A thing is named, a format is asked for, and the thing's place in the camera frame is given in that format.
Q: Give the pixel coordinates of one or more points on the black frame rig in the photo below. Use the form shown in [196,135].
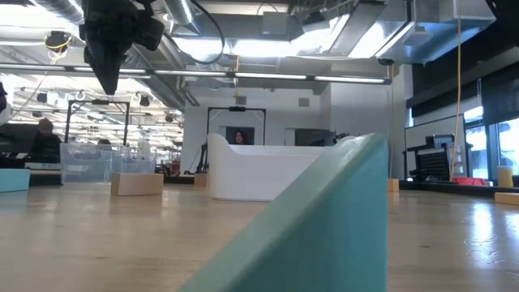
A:
[237,108]
[97,102]

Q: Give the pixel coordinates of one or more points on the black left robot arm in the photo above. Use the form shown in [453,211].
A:
[2,97]

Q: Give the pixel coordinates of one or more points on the tan pink rectangular block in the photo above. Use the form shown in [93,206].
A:
[137,185]

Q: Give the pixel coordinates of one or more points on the white plastic bin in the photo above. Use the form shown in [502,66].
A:
[251,174]

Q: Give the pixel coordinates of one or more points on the green rectangular block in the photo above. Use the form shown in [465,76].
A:
[14,181]

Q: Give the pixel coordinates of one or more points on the tan pink small block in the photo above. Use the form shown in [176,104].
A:
[200,181]

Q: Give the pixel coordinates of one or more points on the green triangular wedge block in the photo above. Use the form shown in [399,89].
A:
[324,227]

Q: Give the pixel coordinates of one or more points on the red tray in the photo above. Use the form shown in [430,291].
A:
[468,181]

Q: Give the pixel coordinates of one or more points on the black aluminium table frame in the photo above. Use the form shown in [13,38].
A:
[446,188]

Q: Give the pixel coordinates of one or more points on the yellow container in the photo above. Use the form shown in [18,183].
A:
[505,177]

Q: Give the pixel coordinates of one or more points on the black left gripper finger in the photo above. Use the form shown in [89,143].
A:
[121,57]
[103,65]

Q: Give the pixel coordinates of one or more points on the grey wall speaker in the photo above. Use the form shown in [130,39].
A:
[241,100]
[303,102]

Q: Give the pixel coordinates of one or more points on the person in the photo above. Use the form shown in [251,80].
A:
[104,142]
[240,138]
[45,146]

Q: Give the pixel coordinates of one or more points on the black monitor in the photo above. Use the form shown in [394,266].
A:
[16,138]
[314,138]

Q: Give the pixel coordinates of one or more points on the orange rectangular block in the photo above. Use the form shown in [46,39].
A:
[507,198]

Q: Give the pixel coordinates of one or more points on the black ceiling device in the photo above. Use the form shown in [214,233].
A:
[58,40]

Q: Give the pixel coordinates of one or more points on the clear plastic bin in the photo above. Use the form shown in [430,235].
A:
[85,166]

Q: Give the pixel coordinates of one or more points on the overhead light bar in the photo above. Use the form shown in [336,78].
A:
[267,76]

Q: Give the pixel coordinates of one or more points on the white partition panel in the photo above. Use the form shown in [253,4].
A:
[425,125]

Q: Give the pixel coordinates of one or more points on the orange cube block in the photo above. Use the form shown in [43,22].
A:
[394,185]

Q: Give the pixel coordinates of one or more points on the black perforated rack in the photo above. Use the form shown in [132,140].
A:
[434,164]

